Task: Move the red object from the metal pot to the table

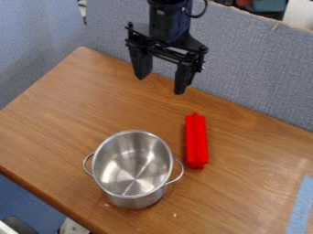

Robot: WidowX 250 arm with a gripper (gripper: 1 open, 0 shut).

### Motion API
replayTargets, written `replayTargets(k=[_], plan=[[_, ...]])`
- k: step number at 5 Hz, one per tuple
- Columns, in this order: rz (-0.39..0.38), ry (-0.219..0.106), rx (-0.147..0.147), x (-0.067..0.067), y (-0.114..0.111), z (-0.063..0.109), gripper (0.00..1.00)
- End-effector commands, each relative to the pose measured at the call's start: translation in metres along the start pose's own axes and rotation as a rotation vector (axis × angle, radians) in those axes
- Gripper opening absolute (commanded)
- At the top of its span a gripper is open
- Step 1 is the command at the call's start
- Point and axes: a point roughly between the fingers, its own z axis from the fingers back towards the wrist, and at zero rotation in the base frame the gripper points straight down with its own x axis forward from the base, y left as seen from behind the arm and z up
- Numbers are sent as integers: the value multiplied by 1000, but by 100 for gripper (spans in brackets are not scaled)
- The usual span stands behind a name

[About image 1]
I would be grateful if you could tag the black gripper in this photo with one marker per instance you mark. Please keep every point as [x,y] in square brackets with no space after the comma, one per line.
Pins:
[185,50]

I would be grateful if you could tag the blue tape strip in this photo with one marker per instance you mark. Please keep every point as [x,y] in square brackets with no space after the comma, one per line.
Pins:
[303,207]

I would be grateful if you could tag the stainless steel pot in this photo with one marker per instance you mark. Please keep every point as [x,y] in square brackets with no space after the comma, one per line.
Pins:
[133,167]

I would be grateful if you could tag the red plastic block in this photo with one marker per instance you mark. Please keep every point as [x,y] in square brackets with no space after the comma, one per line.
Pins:
[197,152]

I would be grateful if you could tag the grey fabric partition panel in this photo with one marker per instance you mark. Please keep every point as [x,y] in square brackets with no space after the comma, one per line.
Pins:
[260,58]

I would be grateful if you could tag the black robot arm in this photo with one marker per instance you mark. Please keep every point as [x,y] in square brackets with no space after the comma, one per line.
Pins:
[165,39]

